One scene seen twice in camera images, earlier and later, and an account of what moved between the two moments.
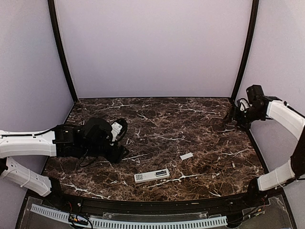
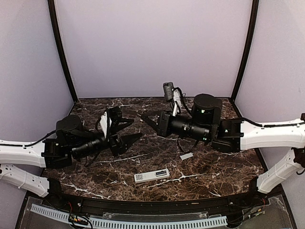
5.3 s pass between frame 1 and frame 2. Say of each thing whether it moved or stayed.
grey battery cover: stayed
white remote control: stayed
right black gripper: moved
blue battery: stayed
